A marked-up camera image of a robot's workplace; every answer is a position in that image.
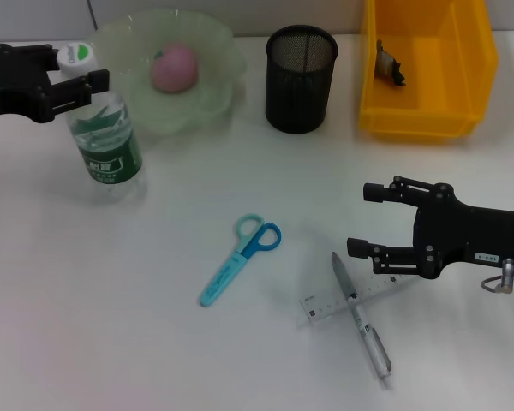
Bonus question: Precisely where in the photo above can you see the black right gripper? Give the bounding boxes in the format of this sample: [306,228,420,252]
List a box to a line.
[346,175,514,282]

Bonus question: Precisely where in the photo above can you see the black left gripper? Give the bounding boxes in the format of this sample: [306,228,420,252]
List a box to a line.
[0,42,111,125]

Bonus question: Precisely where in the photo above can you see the clear bottle with green label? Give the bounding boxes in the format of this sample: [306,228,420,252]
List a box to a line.
[57,41,148,205]

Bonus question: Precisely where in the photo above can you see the pink peach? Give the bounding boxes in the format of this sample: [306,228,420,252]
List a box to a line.
[149,41,200,94]

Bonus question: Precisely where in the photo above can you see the green plastic wrapper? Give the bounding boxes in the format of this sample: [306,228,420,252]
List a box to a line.
[374,39,408,87]

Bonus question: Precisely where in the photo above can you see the clear plastic ruler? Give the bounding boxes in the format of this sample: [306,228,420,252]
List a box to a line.
[298,273,421,329]

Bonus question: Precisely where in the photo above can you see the blue and teal scissors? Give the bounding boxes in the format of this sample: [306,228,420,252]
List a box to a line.
[198,213,283,307]

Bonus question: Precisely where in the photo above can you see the silver white pen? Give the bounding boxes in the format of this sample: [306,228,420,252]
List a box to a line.
[330,251,393,380]

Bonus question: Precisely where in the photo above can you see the translucent green fruit plate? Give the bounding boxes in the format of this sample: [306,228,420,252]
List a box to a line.
[87,9,248,138]

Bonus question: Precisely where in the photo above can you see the black mesh pen holder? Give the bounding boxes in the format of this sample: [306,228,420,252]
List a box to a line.
[265,24,339,135]

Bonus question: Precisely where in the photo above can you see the yellow plastic bin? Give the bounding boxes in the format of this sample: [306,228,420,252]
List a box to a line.
[358,0,498,139]

